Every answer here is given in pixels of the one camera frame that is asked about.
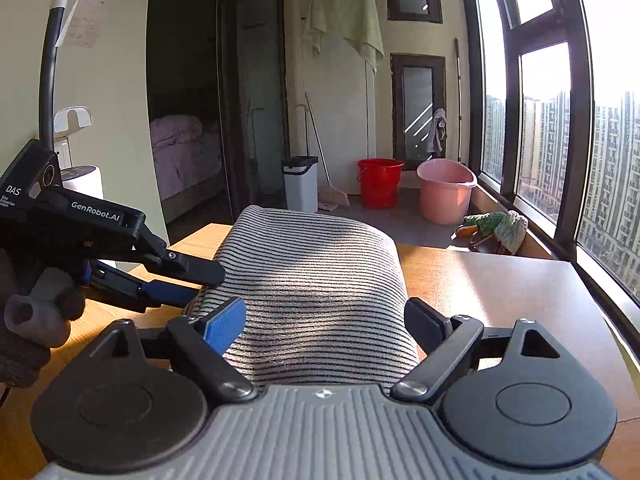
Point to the green hanging towel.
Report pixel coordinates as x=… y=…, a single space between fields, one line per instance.
x=355 y=21

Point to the mop pole in corner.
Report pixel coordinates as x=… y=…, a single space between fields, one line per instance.
x=459 y=96

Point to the white black vacuum handle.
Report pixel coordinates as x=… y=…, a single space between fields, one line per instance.
x=53 y=38

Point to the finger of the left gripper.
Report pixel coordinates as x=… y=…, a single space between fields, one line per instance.
x=119 y=289
x=159 y=259

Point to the white wall hook holder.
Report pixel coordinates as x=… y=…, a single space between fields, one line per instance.
x=70 y=120

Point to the striped beige black garment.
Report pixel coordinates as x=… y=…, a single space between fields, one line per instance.
x=325 y=299

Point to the red plastic bucket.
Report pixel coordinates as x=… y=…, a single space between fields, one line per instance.
x=379 y=180

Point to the white cylindrical appliance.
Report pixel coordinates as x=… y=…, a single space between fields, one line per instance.
x=83 y=179

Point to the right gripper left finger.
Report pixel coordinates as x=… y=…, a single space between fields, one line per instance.
x=221 y=327

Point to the wall power socket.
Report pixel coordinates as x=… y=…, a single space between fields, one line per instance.
x=62 y=149

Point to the grey cloth on door handle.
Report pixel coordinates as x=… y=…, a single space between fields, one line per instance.
x=436 y=138

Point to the bed with pink bedding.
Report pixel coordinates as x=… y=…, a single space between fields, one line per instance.
x=187 y=161

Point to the broom with beige head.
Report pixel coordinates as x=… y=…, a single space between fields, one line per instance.
x=329 y=194

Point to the pink plastic bucket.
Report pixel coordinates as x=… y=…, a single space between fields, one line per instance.
x=446 y=187

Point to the white trash bin black lid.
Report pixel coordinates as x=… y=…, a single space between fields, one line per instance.
x=301 y=183

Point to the gloved left hand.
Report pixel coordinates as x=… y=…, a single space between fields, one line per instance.
x=21 y=359

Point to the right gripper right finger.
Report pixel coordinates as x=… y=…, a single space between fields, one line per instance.
x=428 y=327

